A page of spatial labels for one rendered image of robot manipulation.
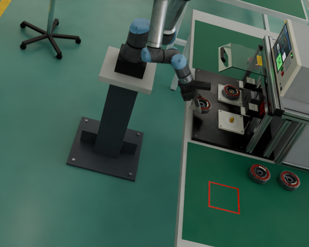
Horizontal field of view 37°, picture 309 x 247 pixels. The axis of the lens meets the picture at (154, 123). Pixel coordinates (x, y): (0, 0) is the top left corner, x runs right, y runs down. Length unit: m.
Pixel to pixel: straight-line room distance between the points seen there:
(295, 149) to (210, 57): 0.95
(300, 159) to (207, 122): 0.54
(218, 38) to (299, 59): 1.13
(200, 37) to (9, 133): 1.49
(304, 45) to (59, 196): 1.71
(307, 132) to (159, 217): 1.14
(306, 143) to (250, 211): 0.50
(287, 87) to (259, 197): 0.57
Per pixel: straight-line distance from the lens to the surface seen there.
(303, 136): 2.51
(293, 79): 2.38
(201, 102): 2.62
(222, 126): 2.62
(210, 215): 2.22
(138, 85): 2.72
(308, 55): 2.46
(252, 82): 2.80
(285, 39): 2.62
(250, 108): 2.59
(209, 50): 3.24
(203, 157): 2.44
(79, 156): 3.23
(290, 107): 2.40
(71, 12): 4.64
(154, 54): 2.42
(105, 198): 3.06
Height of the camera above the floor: 2.44
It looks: 42 degrees down
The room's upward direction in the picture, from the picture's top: 20 degrees clockwise
